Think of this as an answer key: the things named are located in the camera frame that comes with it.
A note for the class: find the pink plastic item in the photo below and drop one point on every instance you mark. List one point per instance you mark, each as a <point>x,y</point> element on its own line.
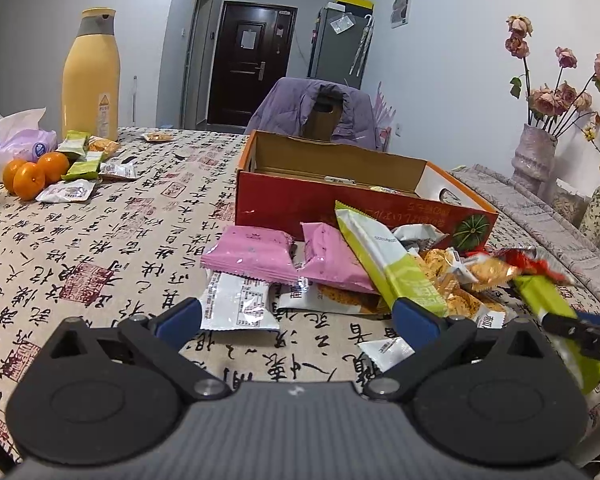
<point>386,115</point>

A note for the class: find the white cracker snack packet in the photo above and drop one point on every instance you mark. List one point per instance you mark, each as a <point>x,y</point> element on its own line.
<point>157,136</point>
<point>105,146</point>

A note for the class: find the white paper notice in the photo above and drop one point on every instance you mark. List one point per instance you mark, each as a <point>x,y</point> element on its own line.
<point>248,39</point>

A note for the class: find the purple tissue pack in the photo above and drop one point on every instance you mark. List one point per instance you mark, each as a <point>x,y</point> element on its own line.
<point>25,146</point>

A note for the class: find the purple puffer jacket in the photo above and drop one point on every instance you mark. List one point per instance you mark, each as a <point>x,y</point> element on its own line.
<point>280,110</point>

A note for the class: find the yellow black box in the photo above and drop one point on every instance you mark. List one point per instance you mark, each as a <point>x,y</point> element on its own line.
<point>355,2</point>

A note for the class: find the hanging folded umbrella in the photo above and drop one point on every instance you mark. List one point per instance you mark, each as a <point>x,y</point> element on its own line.
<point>362,45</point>

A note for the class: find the grey side door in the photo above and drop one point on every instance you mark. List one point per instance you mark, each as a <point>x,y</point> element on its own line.
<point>200,60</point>

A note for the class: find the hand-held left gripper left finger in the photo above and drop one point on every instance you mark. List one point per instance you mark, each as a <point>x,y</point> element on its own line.
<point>180,317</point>

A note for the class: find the white pole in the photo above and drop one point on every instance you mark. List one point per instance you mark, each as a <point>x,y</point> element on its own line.
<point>134,102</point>

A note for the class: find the floral print vase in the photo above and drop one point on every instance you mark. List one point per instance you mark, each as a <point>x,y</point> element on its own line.
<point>597,215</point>

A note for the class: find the pink ribbed vase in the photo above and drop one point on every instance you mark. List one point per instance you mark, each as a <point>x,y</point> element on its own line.
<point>532,160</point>

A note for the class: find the yellow thermos bottle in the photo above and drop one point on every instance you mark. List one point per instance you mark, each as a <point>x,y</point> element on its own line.
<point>90,85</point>

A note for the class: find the red silver snack packet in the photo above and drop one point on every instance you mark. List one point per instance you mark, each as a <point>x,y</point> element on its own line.
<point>525,260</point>

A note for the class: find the orange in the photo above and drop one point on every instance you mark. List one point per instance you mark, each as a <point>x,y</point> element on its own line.
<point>10,172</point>
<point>30,182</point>
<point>54,166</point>

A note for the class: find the grey refrigerator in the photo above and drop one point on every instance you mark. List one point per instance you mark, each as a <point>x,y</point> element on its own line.
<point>330,55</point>

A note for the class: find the red orange cardboard box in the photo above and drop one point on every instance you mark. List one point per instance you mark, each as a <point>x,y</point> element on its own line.
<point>300,195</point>

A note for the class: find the grey pink patterned quilt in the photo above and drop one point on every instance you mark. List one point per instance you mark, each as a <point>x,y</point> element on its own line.
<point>540,220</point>

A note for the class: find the wooden chair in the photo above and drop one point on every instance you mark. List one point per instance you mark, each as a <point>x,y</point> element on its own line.
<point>324,120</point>

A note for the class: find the small white snack sachet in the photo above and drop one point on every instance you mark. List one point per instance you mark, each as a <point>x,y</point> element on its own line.
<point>119,171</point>
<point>65,191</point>

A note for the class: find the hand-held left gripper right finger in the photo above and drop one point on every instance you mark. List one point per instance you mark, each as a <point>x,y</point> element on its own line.
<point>420,322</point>

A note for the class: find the pink snack packet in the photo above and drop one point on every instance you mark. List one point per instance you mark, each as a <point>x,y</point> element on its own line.
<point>250,252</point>
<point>330,255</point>

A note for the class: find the dark brown entrance door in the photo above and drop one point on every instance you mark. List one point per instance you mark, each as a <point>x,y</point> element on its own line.
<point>230,85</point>

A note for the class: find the clear storage jar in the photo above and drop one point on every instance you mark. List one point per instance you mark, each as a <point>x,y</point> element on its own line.
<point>570,202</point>

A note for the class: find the clear plastic bag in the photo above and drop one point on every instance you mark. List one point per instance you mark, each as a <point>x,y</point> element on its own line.
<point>342,23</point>

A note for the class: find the dried pink rose bouquet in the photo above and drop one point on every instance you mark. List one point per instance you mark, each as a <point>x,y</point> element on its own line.
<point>547,100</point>

